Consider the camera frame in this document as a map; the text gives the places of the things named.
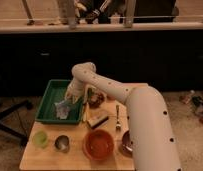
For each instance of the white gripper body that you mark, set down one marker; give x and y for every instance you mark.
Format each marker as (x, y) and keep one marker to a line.
(75, 90)

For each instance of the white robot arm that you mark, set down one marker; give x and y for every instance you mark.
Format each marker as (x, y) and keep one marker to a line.
(153, 141)

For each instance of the green plastic tray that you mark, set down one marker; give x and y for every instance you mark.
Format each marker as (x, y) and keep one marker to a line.
(54, 93)

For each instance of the yellow black sponge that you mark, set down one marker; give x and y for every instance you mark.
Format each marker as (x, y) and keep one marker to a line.
(97, 119)

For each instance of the brown toy food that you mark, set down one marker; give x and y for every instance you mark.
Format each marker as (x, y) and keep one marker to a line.
(95, 99)

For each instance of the yellow banana toy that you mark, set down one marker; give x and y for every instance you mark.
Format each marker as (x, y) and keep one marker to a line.
(84, 113)

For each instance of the crumpled grey cloth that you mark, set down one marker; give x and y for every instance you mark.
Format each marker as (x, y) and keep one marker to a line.
(62, 109)

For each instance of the orange toy fruit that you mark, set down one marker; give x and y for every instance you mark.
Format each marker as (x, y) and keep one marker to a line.
(110, 98)

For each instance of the small metal cup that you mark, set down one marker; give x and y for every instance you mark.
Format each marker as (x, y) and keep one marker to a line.
(62, 143)

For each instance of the orange bowl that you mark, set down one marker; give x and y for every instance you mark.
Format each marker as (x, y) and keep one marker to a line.
(98, 145)

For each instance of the green plastic cup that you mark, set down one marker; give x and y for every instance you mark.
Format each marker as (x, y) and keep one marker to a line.
(40, 139)

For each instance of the dark purple bowl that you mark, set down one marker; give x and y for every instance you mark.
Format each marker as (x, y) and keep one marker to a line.
(126, 145)

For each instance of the black office chair base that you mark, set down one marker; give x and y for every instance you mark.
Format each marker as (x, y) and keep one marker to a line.
(12, 113)

